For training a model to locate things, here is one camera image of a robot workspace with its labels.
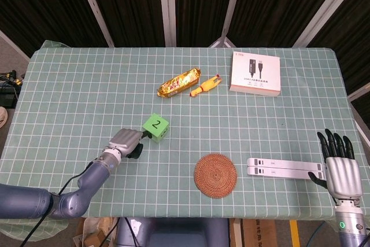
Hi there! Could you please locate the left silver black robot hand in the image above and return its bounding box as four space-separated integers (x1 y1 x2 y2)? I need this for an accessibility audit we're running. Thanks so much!
108 128 154 160

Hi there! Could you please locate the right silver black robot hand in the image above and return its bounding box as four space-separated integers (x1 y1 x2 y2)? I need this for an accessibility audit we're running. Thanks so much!
308 128 364 200

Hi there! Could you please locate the green cube with black numbers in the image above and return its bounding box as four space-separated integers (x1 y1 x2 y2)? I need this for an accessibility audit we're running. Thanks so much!
142 113 170 144

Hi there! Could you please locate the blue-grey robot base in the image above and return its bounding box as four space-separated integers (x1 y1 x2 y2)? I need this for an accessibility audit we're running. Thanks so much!
116 217 231 247

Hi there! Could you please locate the green grid tablecloth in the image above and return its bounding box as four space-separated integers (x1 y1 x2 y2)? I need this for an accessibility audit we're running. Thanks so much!
0 40 370 235

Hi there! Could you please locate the white folded laptop stand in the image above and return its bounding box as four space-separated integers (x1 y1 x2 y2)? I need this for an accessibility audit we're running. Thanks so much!
246 157 327 179

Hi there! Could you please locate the golden foil snack package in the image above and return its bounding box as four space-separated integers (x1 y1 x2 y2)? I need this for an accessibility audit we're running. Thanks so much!
157 68 202 98

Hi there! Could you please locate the clear plastic bag with scraps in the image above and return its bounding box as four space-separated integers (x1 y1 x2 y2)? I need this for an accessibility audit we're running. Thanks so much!
72 217 119 247

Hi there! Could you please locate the round woven brown coaster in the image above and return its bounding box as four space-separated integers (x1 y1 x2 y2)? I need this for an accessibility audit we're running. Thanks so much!
194 153 238 199

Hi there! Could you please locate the yellow rubber chicken toy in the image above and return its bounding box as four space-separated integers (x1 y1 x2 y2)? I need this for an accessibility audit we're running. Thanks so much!
189 75 223 98

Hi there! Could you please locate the brown cardboard box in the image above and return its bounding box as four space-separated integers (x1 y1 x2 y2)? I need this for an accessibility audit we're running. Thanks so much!
230 217 278 247

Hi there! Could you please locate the black electronic equipment pile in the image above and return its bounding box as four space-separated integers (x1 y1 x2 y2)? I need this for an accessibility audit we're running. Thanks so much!
0 69 24 108

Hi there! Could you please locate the dark folding partition screen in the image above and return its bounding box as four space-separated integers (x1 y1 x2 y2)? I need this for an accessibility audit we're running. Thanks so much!
0 0 370 120

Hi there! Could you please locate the blue floor cable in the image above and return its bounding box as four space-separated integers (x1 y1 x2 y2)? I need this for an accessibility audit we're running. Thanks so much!
310 220 327 247

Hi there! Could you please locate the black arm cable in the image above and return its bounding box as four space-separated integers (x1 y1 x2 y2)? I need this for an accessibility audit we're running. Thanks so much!
20 157 102 247

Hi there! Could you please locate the white cable product box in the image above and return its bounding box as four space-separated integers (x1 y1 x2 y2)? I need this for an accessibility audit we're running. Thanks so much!
229 51 281 97

